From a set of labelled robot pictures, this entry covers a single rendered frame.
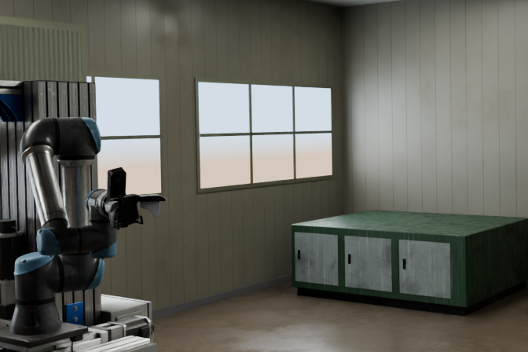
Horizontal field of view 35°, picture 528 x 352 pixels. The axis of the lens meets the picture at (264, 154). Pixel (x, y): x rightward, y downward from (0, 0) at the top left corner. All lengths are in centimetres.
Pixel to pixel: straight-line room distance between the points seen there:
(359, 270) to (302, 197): 182
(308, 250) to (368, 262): 74
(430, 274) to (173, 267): 257
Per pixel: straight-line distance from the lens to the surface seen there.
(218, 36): 915
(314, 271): 919
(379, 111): 1088
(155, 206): 222
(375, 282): 882
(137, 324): 295
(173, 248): 860
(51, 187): 247
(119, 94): 801
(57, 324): 267
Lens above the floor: 186
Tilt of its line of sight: 2 degrees down
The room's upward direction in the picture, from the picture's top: 1 degrees counter-clockwise
